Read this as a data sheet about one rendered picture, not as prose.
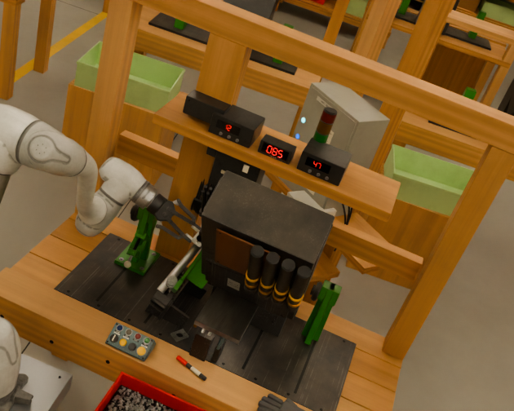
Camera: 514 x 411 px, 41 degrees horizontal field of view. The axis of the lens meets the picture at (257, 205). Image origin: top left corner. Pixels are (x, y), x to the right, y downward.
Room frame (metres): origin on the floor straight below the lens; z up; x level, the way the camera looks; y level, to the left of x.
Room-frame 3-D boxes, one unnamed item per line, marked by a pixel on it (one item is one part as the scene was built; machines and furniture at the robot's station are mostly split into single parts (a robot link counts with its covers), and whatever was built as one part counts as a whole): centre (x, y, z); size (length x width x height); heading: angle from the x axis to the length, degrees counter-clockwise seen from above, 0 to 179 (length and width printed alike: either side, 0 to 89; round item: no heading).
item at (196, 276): (1.91, 0.11, 1.17); 0.13 x 0.12 x 0.20; 81
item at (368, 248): (2.33, -0.03, 1.23); 1.30 x 0.05 x 0.09; 81
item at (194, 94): (2.22, 0.28, 1.59); 0.15 x 0.07 x 0.07; 81
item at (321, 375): (1.96, 0.03, 0.89); 1.10 x 0.42 x 0.02; 81
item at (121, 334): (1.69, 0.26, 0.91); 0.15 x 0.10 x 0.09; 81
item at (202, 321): (1.85, -0.04, 1.11); 0.39 x 0.16 x 0.03; 171
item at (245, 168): (2.18, 0.10, 1.42); 0.17 x 0.12 x 0.15; 81
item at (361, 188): (2.22, -0.01, 1.52); 0.90 x 0.25 x 0.04; 81
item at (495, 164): (2.26, -0.02, 1.36); 1.49 x 0.09 x 0.97; 81
